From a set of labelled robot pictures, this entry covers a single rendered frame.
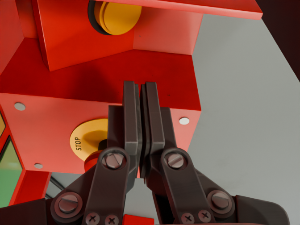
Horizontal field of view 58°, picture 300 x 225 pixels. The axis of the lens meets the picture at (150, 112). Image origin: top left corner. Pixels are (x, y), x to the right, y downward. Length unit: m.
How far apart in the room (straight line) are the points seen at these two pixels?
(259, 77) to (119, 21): 1.07
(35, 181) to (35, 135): 1.27
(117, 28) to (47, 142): 0.12
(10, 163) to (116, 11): 0.15
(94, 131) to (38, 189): 1.27
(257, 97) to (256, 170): 0.63
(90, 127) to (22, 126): 0.06
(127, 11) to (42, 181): 1.35
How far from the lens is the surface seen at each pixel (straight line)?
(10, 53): 0.70
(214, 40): 1.11
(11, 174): 0.27
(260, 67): 1.23
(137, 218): 2.31
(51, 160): 0.28
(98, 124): 0.22
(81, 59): 0.24
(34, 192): 1.49
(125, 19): 0.23
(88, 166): 0.23
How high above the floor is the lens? 0.93
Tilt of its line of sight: 45 degrees down
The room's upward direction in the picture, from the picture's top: 179 degrees counter-clockwise
